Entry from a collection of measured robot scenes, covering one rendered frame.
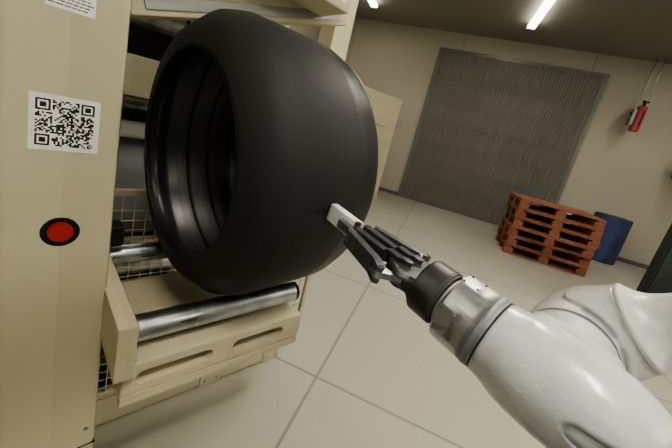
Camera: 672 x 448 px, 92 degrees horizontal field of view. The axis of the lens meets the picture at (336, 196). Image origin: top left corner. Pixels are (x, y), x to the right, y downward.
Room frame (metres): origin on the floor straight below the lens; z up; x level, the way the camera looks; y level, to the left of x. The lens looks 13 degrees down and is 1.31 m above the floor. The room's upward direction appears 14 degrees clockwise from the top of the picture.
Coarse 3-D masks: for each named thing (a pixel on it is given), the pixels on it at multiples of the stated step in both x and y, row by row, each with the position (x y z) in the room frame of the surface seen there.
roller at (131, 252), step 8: (112, 248) 0.66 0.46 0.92; (120, 248) 0.67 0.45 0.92; (128, 248) 0.68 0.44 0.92; (136, 248) 0.69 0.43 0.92; (144, 248) 0.70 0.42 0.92; (152, 248) 0.71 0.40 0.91; (160, 248) 0.73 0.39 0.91; (112, 256) 0.65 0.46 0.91; (120, 256) 0.66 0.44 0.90; (128, 256) 0.67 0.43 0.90; (136, 256) 0.69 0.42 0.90; (144, 256) 0.70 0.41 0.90; (152, 256) 0.71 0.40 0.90; (160, 256) 0.73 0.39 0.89
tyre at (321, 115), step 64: (192, 64) 0.81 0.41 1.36; (256, 64) 0.52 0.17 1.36; (320, 64) 0.60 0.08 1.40; (192, 128) 0.90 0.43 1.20; (256, 128) 0.48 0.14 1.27; (320, 128) 0.52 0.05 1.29; (192, 192) 0.87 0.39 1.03; (256, 192) 0.47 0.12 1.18; (320, 192) 0.51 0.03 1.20; (192, 256) 0.58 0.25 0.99; (256, 256) 0.49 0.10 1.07; (320, 256) 0.58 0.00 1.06
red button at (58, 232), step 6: (60, 222) 0.43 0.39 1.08; (48, 228) 0.42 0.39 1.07; (54, 228) 0.43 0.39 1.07; (60, 228) 0.43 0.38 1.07; (66, 228) 0.44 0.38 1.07; (72, 228) 0.44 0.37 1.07; (48, 234) 0.42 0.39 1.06; (54, 234) 0.43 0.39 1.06; (60, 234) 0.43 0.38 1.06; (66, 234) 0.44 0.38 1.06; (72, 234) 0.44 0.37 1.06; (54, 240) 0.43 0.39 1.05; (60, 240) 0.43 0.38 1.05
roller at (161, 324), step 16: (272, 288) 0.66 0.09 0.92; (288, 288) 0.68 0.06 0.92; (192, 304) 0.53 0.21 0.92; (208, 304) 0.55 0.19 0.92; (224, 304) 0.56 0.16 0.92; (240, 304) 0.58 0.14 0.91; (256, 304) 0.61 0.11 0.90; (272, 304) 0.64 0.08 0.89; (144, 320) 0.47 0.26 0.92; (160, 320) 0.48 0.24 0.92; (176, 320) 0.50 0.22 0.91; (192, 320) 0.51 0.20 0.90; (208, 320) 0.54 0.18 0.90; (144, 336) 0.46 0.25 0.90
